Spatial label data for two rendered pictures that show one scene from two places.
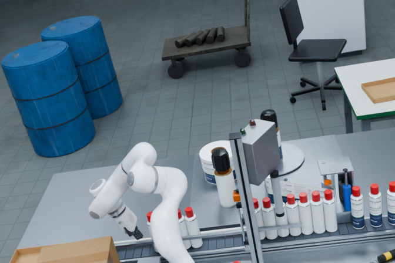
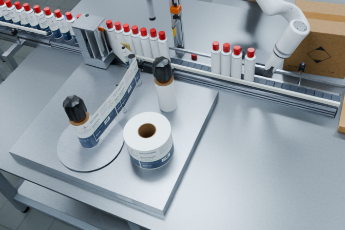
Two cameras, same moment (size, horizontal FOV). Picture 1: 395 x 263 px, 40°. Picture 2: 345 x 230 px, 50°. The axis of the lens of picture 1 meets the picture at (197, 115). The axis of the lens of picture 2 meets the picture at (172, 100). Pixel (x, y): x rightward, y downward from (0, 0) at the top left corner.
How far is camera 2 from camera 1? 3.27 m
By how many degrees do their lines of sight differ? 101
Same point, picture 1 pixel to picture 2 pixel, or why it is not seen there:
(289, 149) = (66, 147)
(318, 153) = (49, 130)
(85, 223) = (330, 165)
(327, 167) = (94, 22)
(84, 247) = (313, 24)
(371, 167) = (29, 106)
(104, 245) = not seen: hidden behind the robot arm
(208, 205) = (188, 110)
